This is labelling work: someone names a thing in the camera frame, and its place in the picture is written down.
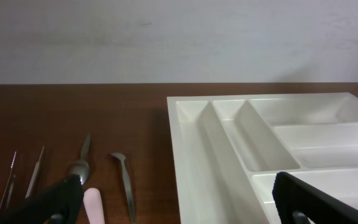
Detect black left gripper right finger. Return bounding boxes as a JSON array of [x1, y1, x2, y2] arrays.
[[272, 172, 358, 224]]

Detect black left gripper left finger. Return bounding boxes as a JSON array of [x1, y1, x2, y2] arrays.
[[0, 174, 84, 224]]

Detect pink plastic knife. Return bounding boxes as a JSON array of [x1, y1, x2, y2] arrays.
[[83, 188, 105, 224]]

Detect metal tweezers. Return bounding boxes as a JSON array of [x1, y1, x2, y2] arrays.
[[0, 146, 45, 213]]

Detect small bent metal spoon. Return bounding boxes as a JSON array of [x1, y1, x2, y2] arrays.
[[111, 152, 137, 223]]

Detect small silver teaspoon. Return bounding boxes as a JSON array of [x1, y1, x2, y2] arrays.
[[69, 133, 91, 185]]

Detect white plastic cutlery tray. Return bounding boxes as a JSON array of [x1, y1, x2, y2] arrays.
[[167, 93, 358, 223]]

